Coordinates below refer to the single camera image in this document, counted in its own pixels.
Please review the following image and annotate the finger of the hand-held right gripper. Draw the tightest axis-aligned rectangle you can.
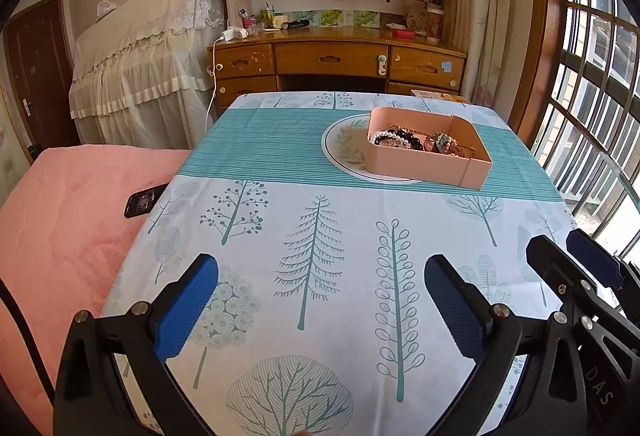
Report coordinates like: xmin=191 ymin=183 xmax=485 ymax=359
xmin=526 ymin=236 xmax=621 ymax=332
xmin=566 ymin=228 xmax=640 ymax=302

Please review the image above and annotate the dark bead bracelet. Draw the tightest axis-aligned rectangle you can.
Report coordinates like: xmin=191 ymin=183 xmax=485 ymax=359
xmin=371 ymin=130 xmax=426 ymax=152

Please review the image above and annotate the wooden desk with drawers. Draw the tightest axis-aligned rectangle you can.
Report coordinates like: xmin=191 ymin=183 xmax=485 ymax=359
xmin=207 ymin=26 xmax=468 ymax=112

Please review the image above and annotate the tree print tablecloth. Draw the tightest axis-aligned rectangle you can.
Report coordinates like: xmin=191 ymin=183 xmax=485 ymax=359
xmin=100 ymin=91 xmax=583 ymax=436

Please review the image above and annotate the white charger cable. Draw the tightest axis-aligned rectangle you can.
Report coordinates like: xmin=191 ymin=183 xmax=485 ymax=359
xmin=204 ymin=36 xmax=226 ymax=132

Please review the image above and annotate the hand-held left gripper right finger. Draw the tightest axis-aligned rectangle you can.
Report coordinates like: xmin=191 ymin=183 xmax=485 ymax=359
xmin=424 ymin=254 xmax=590 ymax=436

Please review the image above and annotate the brown wooden door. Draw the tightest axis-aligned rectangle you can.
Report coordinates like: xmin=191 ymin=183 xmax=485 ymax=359
xmin=4 ymin=0 xmax=78 ymax=162

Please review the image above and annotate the black smartphone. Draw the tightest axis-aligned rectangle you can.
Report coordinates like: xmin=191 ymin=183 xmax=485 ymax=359
xmin=124 ymin=183 xmax=171 ymax=220

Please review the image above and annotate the window grille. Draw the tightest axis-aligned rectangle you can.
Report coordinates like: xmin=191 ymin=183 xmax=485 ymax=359
xmin=530 ymin=0 xmax=640 ymax=257

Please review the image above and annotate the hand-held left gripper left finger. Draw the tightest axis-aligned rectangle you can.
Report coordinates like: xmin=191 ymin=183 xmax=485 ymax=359
xmin=52 ymin=253 xmax=219 ymax=436

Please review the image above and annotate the black cable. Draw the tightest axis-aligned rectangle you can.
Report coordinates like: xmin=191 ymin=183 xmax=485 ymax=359
xmin=0 ymin=278 xmax=56 ymax=404

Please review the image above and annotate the beige curtain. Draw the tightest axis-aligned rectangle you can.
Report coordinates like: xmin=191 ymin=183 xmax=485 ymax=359
xmin=452 ymin=0 xmax=506 ymax=109

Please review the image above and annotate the orange paper sheet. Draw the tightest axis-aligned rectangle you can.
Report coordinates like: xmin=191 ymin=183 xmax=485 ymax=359
xmin=410 ymin=88 xmax=463 ymax=105

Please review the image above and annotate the red patterned cup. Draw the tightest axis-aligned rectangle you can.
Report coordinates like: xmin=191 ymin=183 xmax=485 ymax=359
xmin=425 ymin=7 xmax=445 ymax=42

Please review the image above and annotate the lace covered piano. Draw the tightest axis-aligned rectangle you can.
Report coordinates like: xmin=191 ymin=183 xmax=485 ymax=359
xmin=68 ymin=0 xmax=228 ymax=149

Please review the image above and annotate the pink blanket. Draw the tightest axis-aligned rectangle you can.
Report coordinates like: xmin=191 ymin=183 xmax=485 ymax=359
xmin=0 ymin=143 xmax=193 ymax=436

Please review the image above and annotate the pink jewelry box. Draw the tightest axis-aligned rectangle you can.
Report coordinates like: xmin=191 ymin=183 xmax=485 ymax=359
xmin=366 ymin=106 xmax=493 ymax=191

